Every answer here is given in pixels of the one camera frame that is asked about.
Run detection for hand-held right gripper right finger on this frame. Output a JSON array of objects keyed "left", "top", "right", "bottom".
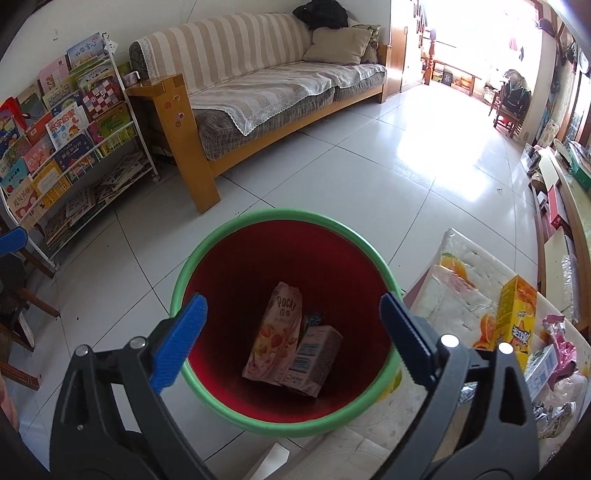
[{"left": 379, "top": 291, "right": 541, "bottom": 480}]

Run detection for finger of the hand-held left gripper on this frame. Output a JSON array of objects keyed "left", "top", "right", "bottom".
[{"left": 0, "top": 226, "right": 27, "bottom": 278}]

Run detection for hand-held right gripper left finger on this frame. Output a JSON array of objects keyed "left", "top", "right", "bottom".
[{"left": 48, "top": 293, "right": 218, "bottom": 480}]

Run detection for green and red waste bin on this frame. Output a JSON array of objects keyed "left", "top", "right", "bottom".
[{"left": 169, "top": 209, "right": 404, "bottom": 438}]

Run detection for yellow juice box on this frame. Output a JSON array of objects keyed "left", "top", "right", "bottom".
[{"left": 496, "top": 275, "right": 539, "bottom": 371}]

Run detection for brown wooden chair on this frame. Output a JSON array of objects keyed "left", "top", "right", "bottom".
[{"left": 0, "top": 249, "right": 62, "bottom": 391}]

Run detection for orange print plastic tablecloth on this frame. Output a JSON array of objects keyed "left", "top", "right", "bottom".
[{"left": 259, "top": 228, "right": 591, "bottom": 480}]

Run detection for pink snack box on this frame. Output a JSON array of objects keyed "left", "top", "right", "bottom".
[{"left": 242, "top": 281, "right": 305, "bottom": 384}]

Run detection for rows of picture books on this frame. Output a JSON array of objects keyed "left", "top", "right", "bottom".
[{"left": 0, "top": 32, "right": 148, "bottom": 250}]

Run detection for white and green carton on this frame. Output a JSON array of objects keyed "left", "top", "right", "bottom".
[{"left": 524, "top": 344, "right": 562, "bottom": 403}]

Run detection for white table leg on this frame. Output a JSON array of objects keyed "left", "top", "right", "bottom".
[{"left": 259, "top": 442, "right": 293, "bottom": 480}]

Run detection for pink plastic wrapper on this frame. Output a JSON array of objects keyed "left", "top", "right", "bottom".
[{"left": 542, "top": 314, "right": 579, "bottom": 385}]

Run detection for silver foil wrapper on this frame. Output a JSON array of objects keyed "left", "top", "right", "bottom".
[{"left": 531, "top": 401, "right": 579, "bottom": 440}]

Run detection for clear crumpled plastic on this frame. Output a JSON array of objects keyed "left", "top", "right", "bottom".
[{"left": 554, "top": 373, "right": 590, "bottom": 409}]

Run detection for long green top cabinet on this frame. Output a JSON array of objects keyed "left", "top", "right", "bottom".
[{"left": 526, "top": 143, "right": 591, "bottom": 334}]

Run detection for green flat box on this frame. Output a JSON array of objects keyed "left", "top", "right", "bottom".
[{"left": 567, "top": 143, "right": 591, "bottom": 191}]

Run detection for wooden chair with dark clothes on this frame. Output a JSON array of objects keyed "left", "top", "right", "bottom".
[{"left": 489, "top": 69, "right": 533, "bottom": 136}]

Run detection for wooden wardrobe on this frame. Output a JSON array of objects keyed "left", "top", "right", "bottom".
[{"left": 390, "top": 0, "right": 424, "bottom": 96}]

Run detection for beige square cushion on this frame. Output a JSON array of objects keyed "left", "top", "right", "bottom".
[{"left": 302, "top": 27, "right": 373, "bottom": 66}]

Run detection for patterned beige cushion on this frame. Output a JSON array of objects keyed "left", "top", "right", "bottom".
[{"left": 346, "top": 18, "right": 382, "bottom": 64}]

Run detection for striped beige sofa cover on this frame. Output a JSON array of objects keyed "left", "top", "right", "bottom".
[{"left": 139, "top": 11, "right": 387, "bottom": 137}]

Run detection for black bag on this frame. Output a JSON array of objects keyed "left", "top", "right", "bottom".
[{"left": 292, "top": 0, "right": 350, "bottom": 31}]

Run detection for white wire book rack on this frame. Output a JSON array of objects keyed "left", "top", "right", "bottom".
[{"left": 0, "top": 32, "right": 160, "bottom": 274}]

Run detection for wooden frame sofa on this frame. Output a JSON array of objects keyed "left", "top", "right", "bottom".
[{"left": 127, "top": 11, "right": 389, "bottom": 215}]

